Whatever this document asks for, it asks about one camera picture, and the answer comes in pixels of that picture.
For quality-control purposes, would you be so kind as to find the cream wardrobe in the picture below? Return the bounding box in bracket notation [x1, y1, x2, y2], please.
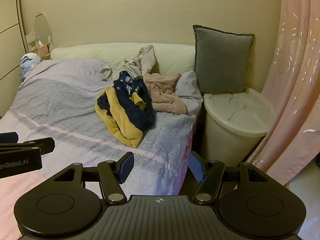
[0, 0, 28, 118]

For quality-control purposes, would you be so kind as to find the navy printed garment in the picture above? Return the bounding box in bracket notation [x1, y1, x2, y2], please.
[114, 71, 148, 102]

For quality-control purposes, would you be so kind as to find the oval mirror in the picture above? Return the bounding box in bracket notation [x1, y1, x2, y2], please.
[34, 13, 52, 52]

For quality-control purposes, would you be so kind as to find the pink patterned curtain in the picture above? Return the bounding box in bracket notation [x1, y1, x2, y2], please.
[246, 0, 320, 188]

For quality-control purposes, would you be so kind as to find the grey square cushion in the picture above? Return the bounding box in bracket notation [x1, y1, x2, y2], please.
[192, 25, 255, 94]

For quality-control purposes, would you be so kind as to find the grey beige garment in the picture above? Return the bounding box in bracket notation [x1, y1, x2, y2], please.
[100, 44, 157, 82]

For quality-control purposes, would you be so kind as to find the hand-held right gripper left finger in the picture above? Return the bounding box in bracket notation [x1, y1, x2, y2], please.
[46, 152, 135, 204]

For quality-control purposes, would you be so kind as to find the white round bin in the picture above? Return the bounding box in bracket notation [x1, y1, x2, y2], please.
[201, 115, 268, 167]

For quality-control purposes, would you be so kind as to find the tan garment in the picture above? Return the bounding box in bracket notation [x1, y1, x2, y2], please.
[143, 72, 188, 115]

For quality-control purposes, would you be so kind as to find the light blue cloth pile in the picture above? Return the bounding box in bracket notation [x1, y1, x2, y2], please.
[20, 52, 42, 78]

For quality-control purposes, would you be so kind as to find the navy yellow fleece garment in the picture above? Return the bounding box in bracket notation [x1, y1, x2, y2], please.
[95, 86, 157, 148]

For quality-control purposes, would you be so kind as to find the cream long bolster pillow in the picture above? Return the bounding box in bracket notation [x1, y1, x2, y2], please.
[50, 43, 197, 73]

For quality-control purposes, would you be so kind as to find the white round bin lid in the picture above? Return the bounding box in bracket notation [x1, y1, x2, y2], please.
[204, 87, 277, 137]

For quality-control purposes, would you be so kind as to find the pink grey striped bedspread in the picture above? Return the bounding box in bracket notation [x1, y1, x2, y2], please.
[0, 57, 203, 240]

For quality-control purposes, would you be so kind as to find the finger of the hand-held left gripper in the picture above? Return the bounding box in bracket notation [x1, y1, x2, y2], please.
[0, 137, 55, 155]
[0, 132, 19, 144]

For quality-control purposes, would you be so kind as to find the lilac pillow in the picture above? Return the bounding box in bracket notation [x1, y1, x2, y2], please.
[174, 70, 203, 117]

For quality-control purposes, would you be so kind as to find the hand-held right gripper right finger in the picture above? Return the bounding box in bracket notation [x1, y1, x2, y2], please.
[188, 152, 275, 205]

